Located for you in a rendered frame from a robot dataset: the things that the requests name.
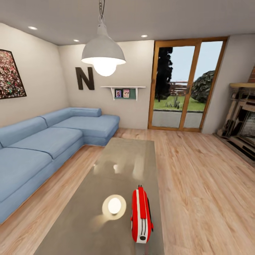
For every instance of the radio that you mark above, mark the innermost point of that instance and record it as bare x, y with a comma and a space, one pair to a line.
141, 222

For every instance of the picture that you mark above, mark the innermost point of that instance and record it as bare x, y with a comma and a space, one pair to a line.
118, 93
126, 93
11, 85

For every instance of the sofa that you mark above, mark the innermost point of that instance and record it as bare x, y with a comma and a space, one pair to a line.
33, 150

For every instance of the shelf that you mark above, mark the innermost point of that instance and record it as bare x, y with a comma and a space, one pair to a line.
133, 91

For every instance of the wood fireplace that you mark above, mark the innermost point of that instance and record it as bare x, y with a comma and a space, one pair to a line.
238, 131

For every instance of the door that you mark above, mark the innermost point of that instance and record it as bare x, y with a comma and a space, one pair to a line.
183, 78

